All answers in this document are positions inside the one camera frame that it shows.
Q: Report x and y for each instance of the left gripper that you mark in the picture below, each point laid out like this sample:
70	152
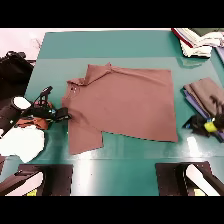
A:
62	114

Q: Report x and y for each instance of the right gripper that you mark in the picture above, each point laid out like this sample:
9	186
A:
200	126

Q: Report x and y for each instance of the brown polo shirt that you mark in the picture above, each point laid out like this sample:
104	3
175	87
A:
126	100

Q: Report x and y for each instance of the purple folded garment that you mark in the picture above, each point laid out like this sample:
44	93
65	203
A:
196	105

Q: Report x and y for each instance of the orange garment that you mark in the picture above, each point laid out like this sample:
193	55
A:
35	122

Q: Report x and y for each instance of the grey-brown folded garment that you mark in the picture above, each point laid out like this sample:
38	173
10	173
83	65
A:
205	91

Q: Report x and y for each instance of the white garment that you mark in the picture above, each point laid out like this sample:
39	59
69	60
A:
23	142

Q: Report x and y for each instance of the lilac garment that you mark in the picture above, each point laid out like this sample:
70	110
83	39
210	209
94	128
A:
220	55

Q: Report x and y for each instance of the heap of clothes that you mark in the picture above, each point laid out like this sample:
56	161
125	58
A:
196	43

